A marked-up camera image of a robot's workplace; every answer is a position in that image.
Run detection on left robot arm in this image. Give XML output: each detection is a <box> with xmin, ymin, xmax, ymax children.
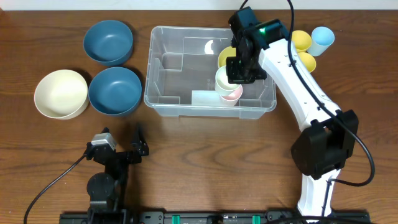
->
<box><xmin>83</xmin><ymin>126</ymin><xmax>149</xmax><ymax>224</ymax></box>

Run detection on clear plastic storage container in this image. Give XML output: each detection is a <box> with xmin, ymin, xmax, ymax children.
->
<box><xmin>144</xmin><ymin>26</ymin><xmax>277</xmax><ymax>119</ymax></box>

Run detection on light blue cup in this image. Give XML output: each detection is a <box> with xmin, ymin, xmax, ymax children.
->
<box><xmin>307</xmin><ymin>26</ymin><xmax>335</xmax><ymax>57</ymax></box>

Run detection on near blue bowl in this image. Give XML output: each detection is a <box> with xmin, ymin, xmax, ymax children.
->
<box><xmin>88</xmin><ymin>67</ymin><xmax>142</xmax><ymax>116</ymax></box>

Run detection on black cable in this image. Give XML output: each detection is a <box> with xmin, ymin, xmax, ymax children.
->
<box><xmin>23</xmin><ymin>154</ymin><xmax>88</xmax><ymax>224</ymax></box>
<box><xmin>239</xmin><ymin>0</ymin><xmax>376</xmax><ymax>218</ymax></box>

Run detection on cream cup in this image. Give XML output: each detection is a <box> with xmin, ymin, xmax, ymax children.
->
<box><xmin>215</xmin><ymin>65</ymin><xmax>239</xmax><ymax>96</ymax></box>

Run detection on yellow cup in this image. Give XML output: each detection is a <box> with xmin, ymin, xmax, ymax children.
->
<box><xmin>292</xmin><ymin>30</ymin><xmax>312</xmax><ymax>52</ymax></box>
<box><xmin>298</xmin><ymin>52</ymin><xmax>317</xmax><ymax>73</ymax></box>

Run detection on far yellow cup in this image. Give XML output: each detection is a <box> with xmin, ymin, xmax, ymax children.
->
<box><xmin>292</xmin><ymin>30</ymin><xmax>312</xmax><ymax>52</ymax></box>

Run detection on large cream bowl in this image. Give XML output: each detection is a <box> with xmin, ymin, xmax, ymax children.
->
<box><xmin>34</xmin><ymin>69</ymin><xmax>89</xmax><ymax>119</ymax></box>

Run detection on small yellow bowl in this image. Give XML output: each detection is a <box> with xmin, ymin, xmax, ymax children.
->
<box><xmin>218</xmin><ymin>46</ymin><xmax>236</xmax><ymax>68</ymax></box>

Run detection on right black cable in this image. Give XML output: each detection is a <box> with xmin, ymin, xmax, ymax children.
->
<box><xmin>239</xmin><ymin>0</ymin><xmax>376</xmax><ymax>218</ymax></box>

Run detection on blue bowl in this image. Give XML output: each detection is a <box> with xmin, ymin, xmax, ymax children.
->
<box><xmin>83</xmin><ymin>20</ymin><xmax>134</xmax><ymax>67</ymax></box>
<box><xmin>88</xmin><ymin>67</ymin><xmax>142</xmax><ymax>116</ymax></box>

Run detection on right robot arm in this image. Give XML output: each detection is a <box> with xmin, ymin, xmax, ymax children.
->
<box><xmin>226</xmin><ymin>15</ymin><xmax>359</xmax><ymax>217</ymax></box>

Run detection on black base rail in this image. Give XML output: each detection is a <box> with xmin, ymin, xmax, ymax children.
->
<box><xmin>59</xmin><ymin>210</ymin><xmax>371</xmax><ymax>224</ymax></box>

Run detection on near yellow cup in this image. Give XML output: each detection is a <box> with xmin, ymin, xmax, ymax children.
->
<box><xmin>298</xmin><ymin>52</ymin><xmax>317</xmax><ymax>73</ymax></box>

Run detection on left black cable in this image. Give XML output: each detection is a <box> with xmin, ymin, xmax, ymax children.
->
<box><xmin>23</xmin><ymin>154</ymin><xmax>88</xmax><ymax>224</ymax></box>

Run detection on pink cup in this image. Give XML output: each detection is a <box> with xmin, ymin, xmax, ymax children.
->
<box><xmin>220</xmin><ymin>85</ymin><xmax>243</xmax><ymax>106</ymax></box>

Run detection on far blue bowl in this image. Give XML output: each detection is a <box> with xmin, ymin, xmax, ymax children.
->
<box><xmin>83</xmin><ymin>20</ymin><xmax>134</xmax><ymax>67</ymax></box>

